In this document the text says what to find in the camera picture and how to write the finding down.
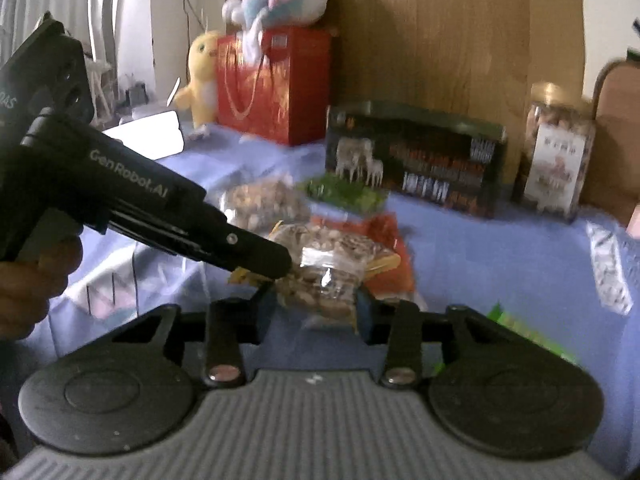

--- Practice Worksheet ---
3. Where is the white curtain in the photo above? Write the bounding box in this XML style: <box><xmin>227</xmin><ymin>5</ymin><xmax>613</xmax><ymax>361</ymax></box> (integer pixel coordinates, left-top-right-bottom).
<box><xmin>0</xmin><ymin>0</ymin><xmax>153</xmax><ymax>126</ymax></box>

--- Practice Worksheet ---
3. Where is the white flat device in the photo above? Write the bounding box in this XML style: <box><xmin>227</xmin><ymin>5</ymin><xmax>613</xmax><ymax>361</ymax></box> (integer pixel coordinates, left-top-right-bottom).
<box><xmin>101</xmin><ymin>109</ymin><xmax>184</xmax><ymax>159</ymax></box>

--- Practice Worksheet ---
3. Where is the brown cardboard sheet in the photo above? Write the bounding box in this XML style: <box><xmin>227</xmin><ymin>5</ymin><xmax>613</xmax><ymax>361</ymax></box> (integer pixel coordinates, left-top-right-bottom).
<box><xmin>222</xmin><ymin>0</ymin><xmax>587</xmax><ymax>183</ymax></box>

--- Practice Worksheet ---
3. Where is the blue printed cloth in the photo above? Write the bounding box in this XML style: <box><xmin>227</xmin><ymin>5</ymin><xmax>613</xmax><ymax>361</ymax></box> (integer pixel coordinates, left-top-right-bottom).
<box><xmin>30</xmin><ymin>122</ymin><xmax>640</xmax><ymax>461</ymax></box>

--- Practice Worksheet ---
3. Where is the person's left hand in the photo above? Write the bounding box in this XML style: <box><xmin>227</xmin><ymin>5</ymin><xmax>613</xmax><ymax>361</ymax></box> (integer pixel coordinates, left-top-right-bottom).
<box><xmin>0</xmin><ymin>236</ymin><xmax>84</xmax><ymax>342</ymax></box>

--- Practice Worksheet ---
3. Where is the clear jar of nuts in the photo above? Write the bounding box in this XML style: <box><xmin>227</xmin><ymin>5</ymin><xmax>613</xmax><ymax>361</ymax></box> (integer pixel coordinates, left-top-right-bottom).
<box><xmin>511</xmin><ymin>81</ymin><xmax>599</xmax><ymax>224</ymax></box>

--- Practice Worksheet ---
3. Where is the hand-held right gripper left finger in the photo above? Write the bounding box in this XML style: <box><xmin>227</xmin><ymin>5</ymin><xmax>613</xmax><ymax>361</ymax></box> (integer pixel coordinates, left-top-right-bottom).
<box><xmin>111</xmin><ymin>284</ymin><xmax>280</xmax><ymax>387</ymax></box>

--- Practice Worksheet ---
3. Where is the dark printed box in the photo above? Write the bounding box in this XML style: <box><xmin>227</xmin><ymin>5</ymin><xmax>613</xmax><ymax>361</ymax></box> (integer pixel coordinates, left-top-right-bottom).
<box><xmin>324</xmin><ymin>101</ymin><xmax>509</xmax><ymax>219</ymax></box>

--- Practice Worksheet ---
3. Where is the yellow chick plush toy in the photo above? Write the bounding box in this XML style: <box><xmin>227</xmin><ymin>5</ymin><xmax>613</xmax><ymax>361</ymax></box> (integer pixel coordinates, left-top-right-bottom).
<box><xmin>171</xmin><ymin>29</ymin><xmax>222</xmax><ymax>137</ymax></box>

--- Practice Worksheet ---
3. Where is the brown chair back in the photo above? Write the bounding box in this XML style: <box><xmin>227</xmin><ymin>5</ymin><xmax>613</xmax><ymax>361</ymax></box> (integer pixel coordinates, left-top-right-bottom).
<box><xmin>581</xmin><ymin>59</ymin><xmax>640</xmax><ymax>227</ymax></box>

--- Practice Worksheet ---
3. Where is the clear bag of mixed nuts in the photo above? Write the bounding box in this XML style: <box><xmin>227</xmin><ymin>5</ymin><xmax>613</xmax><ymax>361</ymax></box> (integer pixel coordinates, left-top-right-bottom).
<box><xmin>219</xmin><ymin>176</ymin><xmax>312</xmax><ymax>232</ymax></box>

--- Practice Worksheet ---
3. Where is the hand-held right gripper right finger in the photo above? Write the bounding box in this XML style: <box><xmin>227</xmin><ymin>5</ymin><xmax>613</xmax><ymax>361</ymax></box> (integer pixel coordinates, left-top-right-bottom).
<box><xmin>356</xmin><ymin>287</ymin><xmax>507</xmax><ymax>387</ymax></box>

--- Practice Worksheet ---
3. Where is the white patterned snack packet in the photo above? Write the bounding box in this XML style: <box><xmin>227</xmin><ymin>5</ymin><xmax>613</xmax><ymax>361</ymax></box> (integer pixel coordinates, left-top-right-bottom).
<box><xmin>584</xmin><ymin>221</ymin><xmax>637</xmax><ymax>317</ymax></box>

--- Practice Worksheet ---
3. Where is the white wire rack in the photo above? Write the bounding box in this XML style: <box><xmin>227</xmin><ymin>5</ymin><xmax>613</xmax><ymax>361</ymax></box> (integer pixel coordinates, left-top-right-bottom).
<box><xmin>84</xmin><ymin>55</ymin><xmax>151</xmax><ymax>126</ymax></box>

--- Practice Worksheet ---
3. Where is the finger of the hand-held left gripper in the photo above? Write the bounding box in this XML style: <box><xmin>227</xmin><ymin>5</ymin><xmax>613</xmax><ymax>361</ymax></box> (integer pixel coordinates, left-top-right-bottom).
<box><xmin>107</xmin><ymin>202</ymin><xmax>294</xmax><ymax>282</ymax></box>

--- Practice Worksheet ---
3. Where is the small clear bag of nuts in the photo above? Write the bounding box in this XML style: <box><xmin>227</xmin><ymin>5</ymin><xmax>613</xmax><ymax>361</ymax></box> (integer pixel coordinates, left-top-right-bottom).
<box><xmin>272</xmin><ymin>260</ymin><xmax>368</xmax><ymax>335</ymax></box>

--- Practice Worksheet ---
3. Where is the bright green snack packet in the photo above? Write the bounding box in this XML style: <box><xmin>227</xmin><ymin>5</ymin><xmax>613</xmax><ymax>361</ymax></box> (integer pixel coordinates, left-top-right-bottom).
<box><xmin>486</xmin><ymin>301</ymin><xmax>577</xmax><ymax>363</ymax></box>

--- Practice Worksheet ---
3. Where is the red gift box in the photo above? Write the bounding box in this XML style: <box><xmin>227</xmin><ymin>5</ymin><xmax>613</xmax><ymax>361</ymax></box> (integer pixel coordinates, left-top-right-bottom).
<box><xmin>215</xmin><ymin>26</ymin><xmax>334</xmax><ymax>148</ymax></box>

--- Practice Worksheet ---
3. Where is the dark green snack packet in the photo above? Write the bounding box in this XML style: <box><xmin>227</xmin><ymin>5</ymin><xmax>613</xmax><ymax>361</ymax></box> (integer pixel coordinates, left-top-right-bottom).
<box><xmin>299</xmin><ymin>174</ymin><xmax>392</xmax><ymax>212</ymax></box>

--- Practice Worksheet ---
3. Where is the orange snack packet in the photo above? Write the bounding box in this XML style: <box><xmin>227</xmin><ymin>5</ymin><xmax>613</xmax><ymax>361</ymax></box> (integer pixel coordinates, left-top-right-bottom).
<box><xmin>309</xmin><ymin>211</ymin><xmax>417</xmax><ymax>297</ymax></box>

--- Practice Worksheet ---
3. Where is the clear bag of striped seeds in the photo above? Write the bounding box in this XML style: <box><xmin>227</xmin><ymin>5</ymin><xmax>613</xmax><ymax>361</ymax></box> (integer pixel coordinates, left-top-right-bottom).
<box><xmin>267</xmin><ymin>221</ymin><xmax>402</xmax><ymax>281</ymax></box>

